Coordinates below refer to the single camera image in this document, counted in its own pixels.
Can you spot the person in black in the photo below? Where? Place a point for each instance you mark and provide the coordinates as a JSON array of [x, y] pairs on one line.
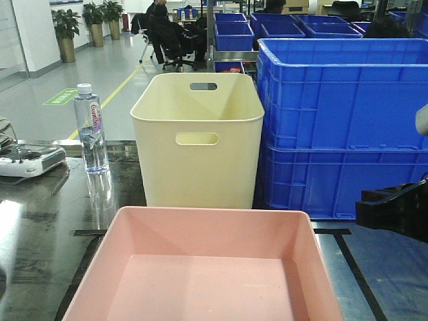
[[173, 44]]

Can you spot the potted plant left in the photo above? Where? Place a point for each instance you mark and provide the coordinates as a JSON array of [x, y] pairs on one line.
[[66, 26]]

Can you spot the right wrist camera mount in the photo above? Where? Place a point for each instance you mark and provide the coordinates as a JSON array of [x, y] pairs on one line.
[[421, 120]]

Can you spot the potted plant right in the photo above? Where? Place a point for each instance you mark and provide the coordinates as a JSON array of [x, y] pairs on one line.
[[112, 12]]

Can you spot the white remote controller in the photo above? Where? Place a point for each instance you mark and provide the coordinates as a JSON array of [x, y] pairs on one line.
[[30, 160]]

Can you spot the potted plant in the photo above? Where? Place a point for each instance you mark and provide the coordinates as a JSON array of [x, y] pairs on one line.
[[112, 12], [66, 26], [92, 15]]

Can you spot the clear water bottle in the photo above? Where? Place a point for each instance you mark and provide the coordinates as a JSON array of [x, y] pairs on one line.
[[90, 130]]

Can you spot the large blue crate bottom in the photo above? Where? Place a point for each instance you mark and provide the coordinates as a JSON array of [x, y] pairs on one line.
[[326, 183]]

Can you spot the large blue crate top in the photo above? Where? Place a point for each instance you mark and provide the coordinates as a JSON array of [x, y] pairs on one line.
[[342, 93]]

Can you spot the cream plastic basket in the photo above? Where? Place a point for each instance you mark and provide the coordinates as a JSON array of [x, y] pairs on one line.
[[198, 137]]

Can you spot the potted plant middle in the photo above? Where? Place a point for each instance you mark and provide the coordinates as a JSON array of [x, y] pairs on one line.
[[92, 15]]

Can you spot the pink plastic bin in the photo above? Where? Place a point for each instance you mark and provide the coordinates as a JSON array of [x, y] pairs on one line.
[[159, 263]]

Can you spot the large blue crate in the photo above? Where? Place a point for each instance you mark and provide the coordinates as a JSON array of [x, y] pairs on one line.
[[326, 183], [342, 93]]

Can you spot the small blue bin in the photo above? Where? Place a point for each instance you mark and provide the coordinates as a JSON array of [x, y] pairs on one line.
[[233, 36]]

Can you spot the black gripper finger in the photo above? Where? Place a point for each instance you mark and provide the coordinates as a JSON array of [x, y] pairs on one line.
[[401, 209]]

